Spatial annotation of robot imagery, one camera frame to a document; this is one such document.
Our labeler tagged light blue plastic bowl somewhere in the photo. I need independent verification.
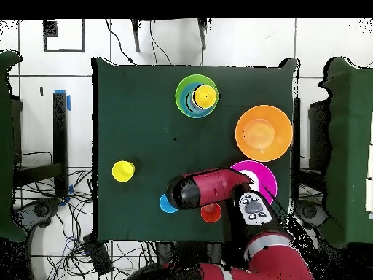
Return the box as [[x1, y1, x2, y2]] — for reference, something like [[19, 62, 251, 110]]
[[177, 81, 219, 117]]

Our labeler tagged yellow plastic cup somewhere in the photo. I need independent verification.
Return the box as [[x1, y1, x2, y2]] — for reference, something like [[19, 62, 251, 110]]
[[111, 160, 136, 184], [193, 84, 219, 109]]

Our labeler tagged green plastic bowl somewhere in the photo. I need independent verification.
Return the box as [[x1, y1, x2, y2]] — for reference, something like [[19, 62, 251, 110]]
[[175, 74, 219, 120]]

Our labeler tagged dark green table cloth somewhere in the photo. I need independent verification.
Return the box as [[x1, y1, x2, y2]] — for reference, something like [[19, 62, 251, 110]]
[[91, 57, 299, 244]]

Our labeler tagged light blue plastic cup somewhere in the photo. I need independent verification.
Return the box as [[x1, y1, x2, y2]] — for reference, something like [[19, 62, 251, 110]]
[[159, 192, 179, 214]]

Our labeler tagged orange plastic cup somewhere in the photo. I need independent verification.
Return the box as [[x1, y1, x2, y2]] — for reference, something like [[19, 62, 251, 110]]
[[200, 202, 223, 224]]

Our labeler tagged large yellow-orange plastic bowl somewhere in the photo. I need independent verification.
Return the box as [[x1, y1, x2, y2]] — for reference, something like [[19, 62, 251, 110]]
[[235, 104, 294, 163]]

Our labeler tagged large pink plastic bowl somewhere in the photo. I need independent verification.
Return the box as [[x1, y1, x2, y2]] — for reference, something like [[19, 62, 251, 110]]
[[229, 160, 278, 206]]

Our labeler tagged black stand leg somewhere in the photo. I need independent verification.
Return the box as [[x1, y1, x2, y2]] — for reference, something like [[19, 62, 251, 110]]
[[197, 17, 213, 51], [130, 18, 141, 53]]

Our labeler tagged blue tape strip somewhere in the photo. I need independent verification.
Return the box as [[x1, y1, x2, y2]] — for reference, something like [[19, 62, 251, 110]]
[[54, 89, 71, 112]]

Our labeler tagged black power strip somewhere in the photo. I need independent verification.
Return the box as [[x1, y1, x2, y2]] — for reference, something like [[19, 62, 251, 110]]
[[82, 233, 114, 277]]

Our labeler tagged green cloth side table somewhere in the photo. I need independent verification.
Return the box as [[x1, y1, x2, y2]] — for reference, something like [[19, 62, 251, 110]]
[[0, 50, 27, 243], [317, 56, 373, 249]]

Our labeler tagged black stand post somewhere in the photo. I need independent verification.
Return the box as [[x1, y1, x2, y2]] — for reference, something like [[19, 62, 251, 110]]
[[12, 92, 69, 199]]

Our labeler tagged thin black cable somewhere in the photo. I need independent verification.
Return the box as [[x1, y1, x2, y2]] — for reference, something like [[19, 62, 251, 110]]
[[104, 18, 137, 66]]

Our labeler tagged tangle of cables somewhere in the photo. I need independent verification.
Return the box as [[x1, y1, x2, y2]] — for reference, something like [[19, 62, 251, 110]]
[[14, 167, 158, 280]]

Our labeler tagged black square floor frame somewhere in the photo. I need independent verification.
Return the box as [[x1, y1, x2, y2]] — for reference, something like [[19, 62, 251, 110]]
[[42, 19, 86, 54]]

